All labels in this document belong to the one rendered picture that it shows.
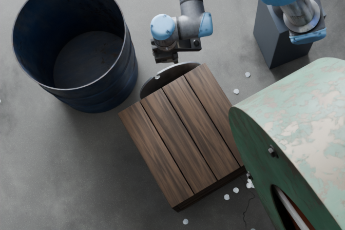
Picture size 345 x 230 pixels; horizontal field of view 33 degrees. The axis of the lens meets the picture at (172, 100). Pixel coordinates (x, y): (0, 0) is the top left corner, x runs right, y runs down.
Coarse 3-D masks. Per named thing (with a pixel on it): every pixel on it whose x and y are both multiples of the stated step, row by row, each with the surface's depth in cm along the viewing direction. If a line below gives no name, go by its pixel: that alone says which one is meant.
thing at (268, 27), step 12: (264, 12) 220; (324, 12) 210; (264, 24) 228; (276, 24) 210; (264, 36) 236; (276, 36) 216; (288, 36) 217; (264, 48) 245; (276, 48) 226; (288, 48) 233; (300, 48) 240; (276, 60) 243; (288, 60) 250
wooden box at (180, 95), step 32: (160, 96) 218; (192, 96) 217; (224, 96) 216; (128, 128) 216; (160, 128) 215; (192, 128) 214; (224, 128) 213; (160, 160) 212; (192, 160) 211; (224, 160) 210; (192, 192) 209
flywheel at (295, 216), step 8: (272, 184) 126; (280, 192) 123; (280, 200) 126; (288, 200) 121; (288, 208) 122; (296, 208) 131; (288, 216) 134; (296, 216) 118; (304, 216) 132; (296, 224) 133; (304, 224) 116
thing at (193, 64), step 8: (176, 64) 227; (184, 64) 229; (192, 64) 231; (200, 64) 234; (160, 72) 227; (168, 72) 229; (176, 72) 232; (184, 72) 235; (152, 80) 229; (160, 80) 232; (168, 80) 236; (144, 88) 232; (152, 88) 235; (144, 96) 238
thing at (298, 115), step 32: (320, 64) 99; (256, 96) 101; (288, 96) 92; (320, 96) 88; (256, 128) 92; (288, 128) 84; (320, 128) 82; (256, 160) 112; (288, 160) 81; (320, 160) 78; (288, 192) 95; (320, 192) 75; (288, 224) 144; (320, 224) 83
